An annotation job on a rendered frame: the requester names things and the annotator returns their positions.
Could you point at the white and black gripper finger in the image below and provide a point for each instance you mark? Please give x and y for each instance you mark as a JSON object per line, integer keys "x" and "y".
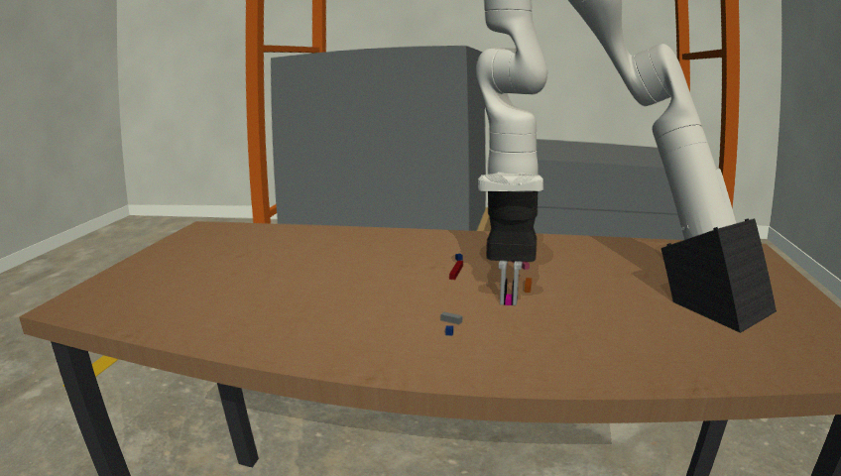
{"x": 503, "y": 267}
{"x": 517, "y": 267}

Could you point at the grey rod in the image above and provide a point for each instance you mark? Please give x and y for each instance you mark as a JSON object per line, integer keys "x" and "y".
{"x": 451, "y": 317}

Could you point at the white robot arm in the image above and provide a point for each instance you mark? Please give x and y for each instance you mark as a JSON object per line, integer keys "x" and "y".
{"x": 698, "y": 188}

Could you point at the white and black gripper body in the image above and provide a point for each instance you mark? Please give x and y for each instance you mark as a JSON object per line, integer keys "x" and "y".
{"x": 512, "y": 205}

